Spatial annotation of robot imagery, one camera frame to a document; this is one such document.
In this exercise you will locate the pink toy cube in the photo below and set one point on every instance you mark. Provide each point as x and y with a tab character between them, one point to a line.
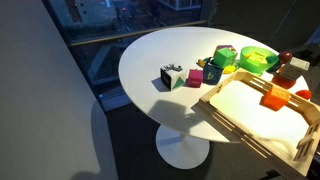
195	78

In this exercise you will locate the blue cube with green letter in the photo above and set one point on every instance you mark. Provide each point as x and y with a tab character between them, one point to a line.
211	74

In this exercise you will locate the yellow toy block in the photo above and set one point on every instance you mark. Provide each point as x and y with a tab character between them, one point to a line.
257	57

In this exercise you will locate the white black cube green triangle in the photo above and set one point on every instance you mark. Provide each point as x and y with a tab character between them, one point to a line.
171	77

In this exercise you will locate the small red-orange ball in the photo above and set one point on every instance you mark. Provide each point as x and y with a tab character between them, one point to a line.
304	94

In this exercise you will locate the light wooden slatted box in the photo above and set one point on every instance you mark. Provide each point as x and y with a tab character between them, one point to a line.
233	100

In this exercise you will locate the yellow toy piece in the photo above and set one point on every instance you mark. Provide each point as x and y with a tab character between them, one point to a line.
201	62
229	69

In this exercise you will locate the white table pedestal base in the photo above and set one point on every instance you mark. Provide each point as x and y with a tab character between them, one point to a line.
181	146

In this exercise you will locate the brass window rail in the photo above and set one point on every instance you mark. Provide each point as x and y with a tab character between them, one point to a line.
133	33

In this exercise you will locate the green toy cube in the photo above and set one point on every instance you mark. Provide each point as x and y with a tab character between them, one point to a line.
225	57

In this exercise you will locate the grey white toy block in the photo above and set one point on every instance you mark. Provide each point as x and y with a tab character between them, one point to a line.
294	68

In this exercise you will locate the orange toy block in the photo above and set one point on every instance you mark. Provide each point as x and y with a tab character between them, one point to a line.
276	96

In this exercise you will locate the purple toy cube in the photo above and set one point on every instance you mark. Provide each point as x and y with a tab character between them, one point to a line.
224	46

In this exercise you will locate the green translucent bowl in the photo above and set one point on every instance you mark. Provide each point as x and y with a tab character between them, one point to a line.
255	66

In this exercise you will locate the teal toy block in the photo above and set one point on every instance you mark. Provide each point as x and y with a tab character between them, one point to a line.
272	60

